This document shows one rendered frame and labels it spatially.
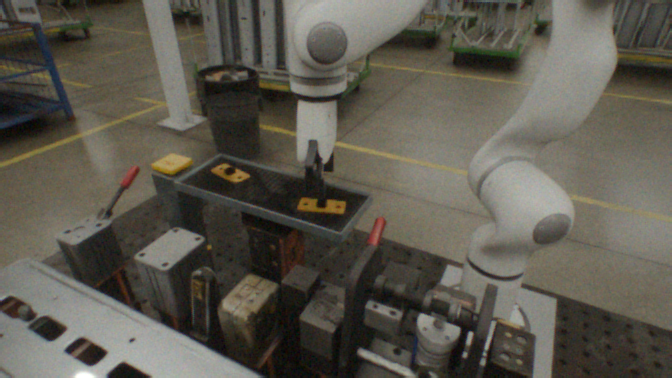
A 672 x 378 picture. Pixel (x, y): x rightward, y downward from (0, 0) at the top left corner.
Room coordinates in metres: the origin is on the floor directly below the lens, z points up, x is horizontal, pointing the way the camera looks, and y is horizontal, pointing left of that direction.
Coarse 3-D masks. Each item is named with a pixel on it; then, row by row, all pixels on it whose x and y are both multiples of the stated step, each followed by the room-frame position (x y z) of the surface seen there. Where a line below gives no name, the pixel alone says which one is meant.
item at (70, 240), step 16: (80, 224) 0.66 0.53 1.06; (96, 224) 0.66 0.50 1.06; (112, 224) 0.67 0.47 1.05; (64, 240) 0.61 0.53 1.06; (80, 240) 0.61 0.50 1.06; (96, 240) 0.63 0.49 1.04; (112, 240) 0.66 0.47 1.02; (64, 256) 0.62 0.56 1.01; (80, 256) 0.60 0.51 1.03; (96, 256) 0.62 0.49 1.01; (112, 256) 0.65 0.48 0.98; (80, 272) 0.61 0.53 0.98; (96, 272) 0.61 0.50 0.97; (112, 272) 0.64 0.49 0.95; (96, 288) 0.60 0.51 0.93; (112, 288) 0.63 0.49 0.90; (128, 288) 0.66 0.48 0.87; (128, 304) 0.65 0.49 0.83
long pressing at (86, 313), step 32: (0, 288) 0.54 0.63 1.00; (32, 288) 0.54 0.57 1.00; (64, 288) 0.54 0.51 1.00; (0, 320) 0.46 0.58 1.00; (32, 320) 0.46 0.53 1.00; (64, 320) 0.46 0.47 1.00; (96, 320) 0.46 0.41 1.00; (128, 320) 0.46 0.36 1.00; (0, 352) 0.40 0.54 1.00; (32, 352) 0.40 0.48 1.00; (64, 352) 0.40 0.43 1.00; (128, 352) 0.40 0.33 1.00; (160, 352) 0.40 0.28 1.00; (192, 352) 0.40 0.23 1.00
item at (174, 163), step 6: (174, 156) 0.78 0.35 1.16; (156, 162) 0.75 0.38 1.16; (162, 162) 0.75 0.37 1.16; (168, 162) 0.75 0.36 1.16; (174, 162) 0.75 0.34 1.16; (180, 162) 0.75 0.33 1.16; (186, 162) 0.75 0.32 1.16; (192, 162) 0.77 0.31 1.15; (156, 168) 0.73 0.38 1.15; (162, 168) 0.73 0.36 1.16; (168, 168) 0.72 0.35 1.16; (174, 168) 0.72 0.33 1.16; (180, 168) 0.73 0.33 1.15
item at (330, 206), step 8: (304, 200) 0.60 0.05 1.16; (312, 200) 0.60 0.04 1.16; (320, 200) 0.58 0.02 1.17; (328, 200) 0.60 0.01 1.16; (304, 208) 0.57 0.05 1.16; (312, 208) 0.57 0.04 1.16; (320, 208) 0.57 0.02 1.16; (328, 208) 0.57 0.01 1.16; (336, 208) 0.57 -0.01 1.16; (344, 208) 0.57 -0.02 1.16
